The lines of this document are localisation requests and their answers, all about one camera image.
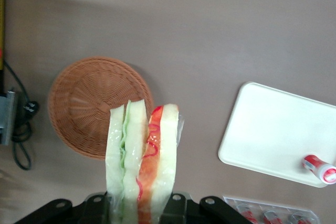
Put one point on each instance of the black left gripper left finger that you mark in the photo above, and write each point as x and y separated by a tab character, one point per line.
86	211

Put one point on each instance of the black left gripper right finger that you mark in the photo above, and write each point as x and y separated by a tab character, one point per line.
183	211

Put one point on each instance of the triangle sandwich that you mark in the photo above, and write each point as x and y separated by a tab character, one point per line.
155	161

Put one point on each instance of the round brown wicker basket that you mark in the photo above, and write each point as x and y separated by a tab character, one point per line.
86	98

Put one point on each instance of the beige plastic tray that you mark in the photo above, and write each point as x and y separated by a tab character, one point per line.
275	134

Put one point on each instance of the red cola bottle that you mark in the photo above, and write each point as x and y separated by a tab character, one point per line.
245	211
270	216
298	217

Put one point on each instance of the black machine with yellow panel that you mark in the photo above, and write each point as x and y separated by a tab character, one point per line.
6	119

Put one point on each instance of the clear acrylic bottle rack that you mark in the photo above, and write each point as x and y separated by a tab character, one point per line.
309	212

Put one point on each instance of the red lid yogurt cup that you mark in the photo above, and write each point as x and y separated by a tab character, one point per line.
323	169

